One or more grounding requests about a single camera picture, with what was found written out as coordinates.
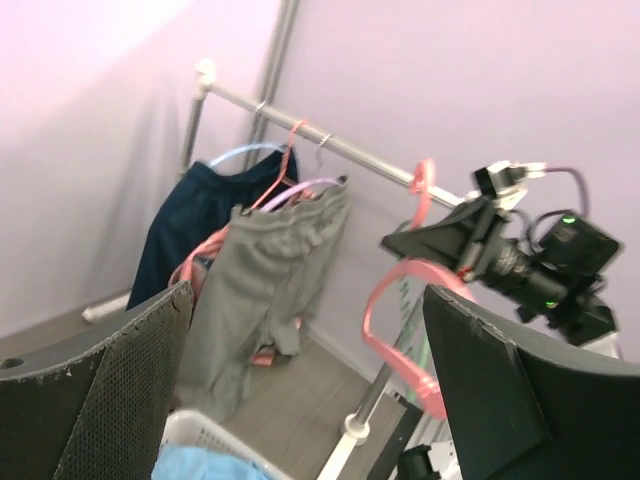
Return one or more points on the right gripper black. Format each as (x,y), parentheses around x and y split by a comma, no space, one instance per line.
(469,242)

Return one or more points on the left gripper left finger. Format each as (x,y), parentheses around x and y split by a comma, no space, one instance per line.
(93,406)

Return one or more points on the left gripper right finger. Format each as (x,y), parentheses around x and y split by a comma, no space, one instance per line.
(523,405)

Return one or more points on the light blue shorts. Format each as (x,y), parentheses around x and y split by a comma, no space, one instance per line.
(177,462)

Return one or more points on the pink plastic hanger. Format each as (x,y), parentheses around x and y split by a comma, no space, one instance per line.
(423,385)

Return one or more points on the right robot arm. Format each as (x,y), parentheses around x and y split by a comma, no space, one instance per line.
(556,295)

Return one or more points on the purple hanger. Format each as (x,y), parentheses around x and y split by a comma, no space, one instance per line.
(296,190)

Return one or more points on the thin pink hanger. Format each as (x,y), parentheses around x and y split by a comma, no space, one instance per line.
(282,175)

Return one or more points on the grey shorts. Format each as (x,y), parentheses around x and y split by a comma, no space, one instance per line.
(323,218)

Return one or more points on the navy blue shorts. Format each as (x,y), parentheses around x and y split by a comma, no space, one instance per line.
(199,205)

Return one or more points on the light blue hanger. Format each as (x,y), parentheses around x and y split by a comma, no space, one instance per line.
(254,147)

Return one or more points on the white plastic basket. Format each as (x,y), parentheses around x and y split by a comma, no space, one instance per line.
(191,428)

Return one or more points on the white clothes rack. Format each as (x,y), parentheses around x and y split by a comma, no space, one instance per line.
(355,428)

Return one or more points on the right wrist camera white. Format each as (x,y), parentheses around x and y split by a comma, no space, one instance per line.
(503,181)

